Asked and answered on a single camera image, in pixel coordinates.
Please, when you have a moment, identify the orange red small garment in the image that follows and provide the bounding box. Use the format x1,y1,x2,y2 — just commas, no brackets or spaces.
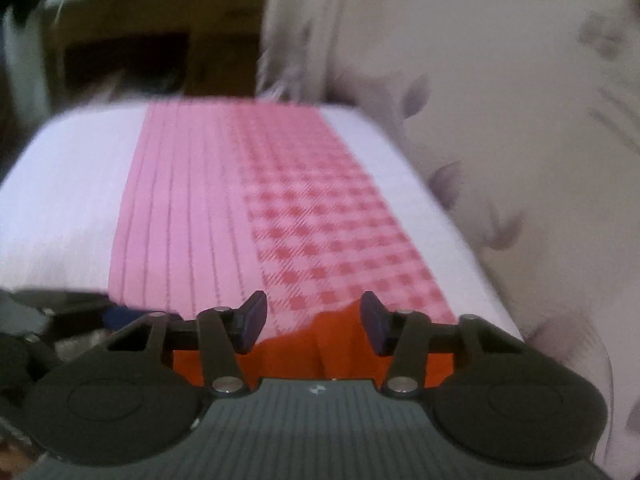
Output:
171,306,457,390

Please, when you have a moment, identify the pink checkered white bedsheet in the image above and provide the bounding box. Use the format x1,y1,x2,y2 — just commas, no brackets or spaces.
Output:
1,100,516,338

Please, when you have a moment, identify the beige floral curtain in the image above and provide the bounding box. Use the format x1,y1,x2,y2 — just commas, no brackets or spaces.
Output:
257,0,639,479

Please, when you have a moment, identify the dark wooden cabinet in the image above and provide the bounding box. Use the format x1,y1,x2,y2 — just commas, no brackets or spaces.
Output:
0,0,271,106

